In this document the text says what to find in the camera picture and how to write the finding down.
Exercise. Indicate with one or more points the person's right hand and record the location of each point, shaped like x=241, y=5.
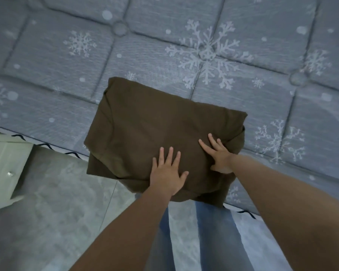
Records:
x=222, y=159

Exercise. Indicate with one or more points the white bedside cabinet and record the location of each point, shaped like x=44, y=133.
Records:
x=5, y=166

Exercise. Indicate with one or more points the person's right middle finger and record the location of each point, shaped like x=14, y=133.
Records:
x=213, y=140

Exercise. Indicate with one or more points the person's left hand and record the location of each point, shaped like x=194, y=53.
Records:
x=165, y=177

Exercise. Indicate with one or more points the person's left middle finger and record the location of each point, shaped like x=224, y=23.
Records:
x=169, y=156

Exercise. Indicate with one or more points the brown cloth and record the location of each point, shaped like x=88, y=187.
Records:
x=158, y=124

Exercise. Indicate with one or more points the person's right forearm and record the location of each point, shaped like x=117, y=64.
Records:
x=293, y=211

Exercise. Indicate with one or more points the grey snowflake print mattress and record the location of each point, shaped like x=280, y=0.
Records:
x=209, y=53

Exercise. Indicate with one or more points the person's left thumb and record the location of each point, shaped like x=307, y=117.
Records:
x=183, y=177

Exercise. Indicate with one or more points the person's left forearm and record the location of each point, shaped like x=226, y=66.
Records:
x=127, y=231

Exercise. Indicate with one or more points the blue jeans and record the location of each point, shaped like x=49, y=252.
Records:
x=217, y=239

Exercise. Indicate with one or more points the person's left little finger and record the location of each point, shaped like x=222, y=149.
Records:
x=154, y=164

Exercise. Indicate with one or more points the person's right thumb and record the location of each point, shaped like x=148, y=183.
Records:
x=215, y=167

